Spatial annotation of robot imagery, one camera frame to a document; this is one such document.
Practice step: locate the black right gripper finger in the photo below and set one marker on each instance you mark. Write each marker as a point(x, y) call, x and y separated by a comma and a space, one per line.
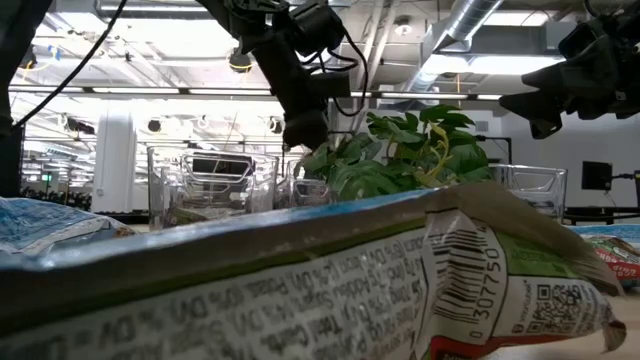
point(537, 110)
point(547, 77)

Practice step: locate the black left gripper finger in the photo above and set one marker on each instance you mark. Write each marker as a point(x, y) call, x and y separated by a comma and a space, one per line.
point(292, 132)
point(315, 131)

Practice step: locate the blue packet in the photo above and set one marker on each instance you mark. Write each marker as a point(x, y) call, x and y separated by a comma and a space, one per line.
point(195, 215)

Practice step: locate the blue red granola bar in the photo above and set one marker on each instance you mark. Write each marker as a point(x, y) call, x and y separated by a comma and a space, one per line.
point(45, 220)
point(300, 290)

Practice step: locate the red snack packet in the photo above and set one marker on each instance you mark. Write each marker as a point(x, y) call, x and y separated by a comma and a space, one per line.
point(617, 260)

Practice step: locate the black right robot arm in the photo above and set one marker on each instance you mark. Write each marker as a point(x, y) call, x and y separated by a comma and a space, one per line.
point(625, 12)

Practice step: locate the bright ceiling light panel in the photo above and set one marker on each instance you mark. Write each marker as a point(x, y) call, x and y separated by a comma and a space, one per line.
point(500, 65)

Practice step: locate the clear plastic bin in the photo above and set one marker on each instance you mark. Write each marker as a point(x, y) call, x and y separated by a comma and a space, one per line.
point(535, 190)
point(310, 192)
point(160, 190)

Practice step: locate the green artificial leafy plant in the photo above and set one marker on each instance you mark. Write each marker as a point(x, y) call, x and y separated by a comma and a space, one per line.
point(400, 160)

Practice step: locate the black bench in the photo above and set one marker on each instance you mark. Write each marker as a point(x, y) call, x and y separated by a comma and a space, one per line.
point(600, 214)

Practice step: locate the round ceiling detector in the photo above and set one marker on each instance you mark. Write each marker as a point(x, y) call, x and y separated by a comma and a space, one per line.
point(402, 27)

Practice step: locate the overhead light bar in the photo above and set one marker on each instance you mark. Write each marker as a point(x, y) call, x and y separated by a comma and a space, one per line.
point(135, 90)

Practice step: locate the white pillar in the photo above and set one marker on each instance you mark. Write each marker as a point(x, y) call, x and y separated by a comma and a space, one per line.
point(114, 160)

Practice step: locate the green exit sign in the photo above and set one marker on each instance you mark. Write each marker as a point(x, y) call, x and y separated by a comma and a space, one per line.
point(46, 177)

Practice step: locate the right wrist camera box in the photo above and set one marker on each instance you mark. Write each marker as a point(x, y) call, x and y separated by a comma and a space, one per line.
point(580, 40)

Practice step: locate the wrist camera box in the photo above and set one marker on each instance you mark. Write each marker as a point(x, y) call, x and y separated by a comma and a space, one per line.
point(580, 40)
point(320, 25)

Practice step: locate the black overhead camera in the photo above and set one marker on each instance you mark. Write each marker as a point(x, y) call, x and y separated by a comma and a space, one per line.
point(240, 60)

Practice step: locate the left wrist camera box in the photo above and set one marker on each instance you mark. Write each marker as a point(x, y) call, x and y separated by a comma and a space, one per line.
point(320, 25)

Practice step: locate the black wall box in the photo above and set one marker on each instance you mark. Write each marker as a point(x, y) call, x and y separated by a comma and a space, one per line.
point(596, 175)

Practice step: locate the silver spiral ceiling duct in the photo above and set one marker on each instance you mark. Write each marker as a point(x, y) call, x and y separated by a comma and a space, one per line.
point(465, 20)

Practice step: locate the black frame post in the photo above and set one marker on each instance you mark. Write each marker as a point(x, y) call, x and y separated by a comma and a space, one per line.
point(11, 165)

